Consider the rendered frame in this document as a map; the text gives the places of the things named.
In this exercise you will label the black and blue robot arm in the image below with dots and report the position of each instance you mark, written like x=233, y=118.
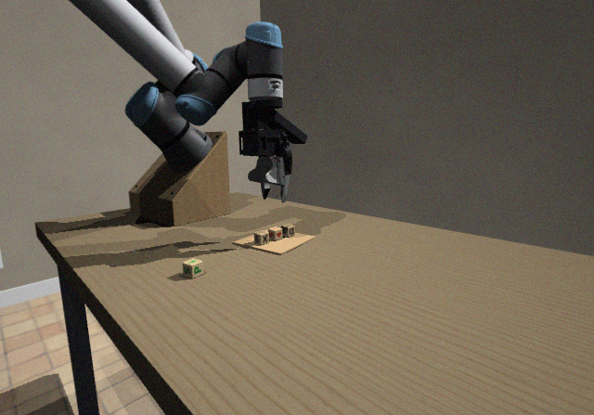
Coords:
x=185, y=93

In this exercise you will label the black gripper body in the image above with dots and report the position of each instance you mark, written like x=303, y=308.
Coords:
x=260, y=135

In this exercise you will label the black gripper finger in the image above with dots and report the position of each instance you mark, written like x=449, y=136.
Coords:
x=280, y=172
x=258, y=174

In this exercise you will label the beige mat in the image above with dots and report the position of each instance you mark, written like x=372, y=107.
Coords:
x=277, y=247

